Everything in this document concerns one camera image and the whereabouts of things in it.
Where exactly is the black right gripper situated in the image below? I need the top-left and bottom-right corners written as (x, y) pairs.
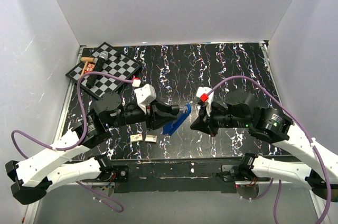
top-left (190, 100), bottom-right (250, 137)

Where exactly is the black microphone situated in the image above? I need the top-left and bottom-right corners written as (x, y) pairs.
top-left (86, 51), bottom-right (109, 89)

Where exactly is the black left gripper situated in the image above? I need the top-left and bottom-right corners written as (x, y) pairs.
top-left (107, 97), bottom-right (178, 130)

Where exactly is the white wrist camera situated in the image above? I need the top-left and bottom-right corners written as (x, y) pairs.
top-left (196, 87), bottom-right (213, 116)
top-left (134, 84), bottom-right (156, 114)

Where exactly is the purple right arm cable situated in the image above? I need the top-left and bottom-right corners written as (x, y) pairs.
top-left (200, 76), bottom-right (332, 224)

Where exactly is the black white chessboard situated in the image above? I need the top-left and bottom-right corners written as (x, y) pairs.
top-left (81, 42), bottom-right (142, 99)

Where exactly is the right staple box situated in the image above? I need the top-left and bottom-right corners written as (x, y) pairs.
top-left (145, 134), bottom-right (157, 143)

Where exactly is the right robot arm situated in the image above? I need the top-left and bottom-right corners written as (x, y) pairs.
top-left (191, 87), bottom-right (337, 202)

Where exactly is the red toy block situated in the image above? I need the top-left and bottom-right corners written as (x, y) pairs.
top-left (84, 62), bottom-right (95, 73)

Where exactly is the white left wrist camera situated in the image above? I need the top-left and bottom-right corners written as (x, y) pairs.
top-left (134, 84), bottom-right (156, 114)

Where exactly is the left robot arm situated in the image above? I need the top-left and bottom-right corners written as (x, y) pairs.
top-left (5, 93), bottom-right (180, 205)

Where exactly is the left staple box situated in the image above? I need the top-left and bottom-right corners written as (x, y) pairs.
top-left (130, 134), bottom-right (143, 143)

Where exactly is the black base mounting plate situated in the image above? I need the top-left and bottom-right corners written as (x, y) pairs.
top-left (109, 157), bottom-right (241, 193)

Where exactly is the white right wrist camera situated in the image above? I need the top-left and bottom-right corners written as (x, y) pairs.
top-left (196, 87), bottom-right (213, 116)

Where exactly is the wooden mallet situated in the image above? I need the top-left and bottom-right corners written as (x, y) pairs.
top-left (80, 57), bottom-right (95, 78)

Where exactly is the blue stapler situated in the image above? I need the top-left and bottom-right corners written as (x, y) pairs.
top-left (162, 104), bottom-right (192, 136)

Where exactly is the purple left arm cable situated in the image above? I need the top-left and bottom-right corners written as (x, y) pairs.
top-left (11, 73), bottom-right (140, 213)

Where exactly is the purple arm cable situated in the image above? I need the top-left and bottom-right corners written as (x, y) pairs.
top-left (11, 73), bottom-right (140, 213)
top-left (200, 76), bottom-right (332, 224)

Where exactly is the staple box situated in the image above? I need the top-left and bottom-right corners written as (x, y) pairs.
top-left (145, 134), bottom-right (157, 143)
top-left (130, 134), bottom-right (143, 143)

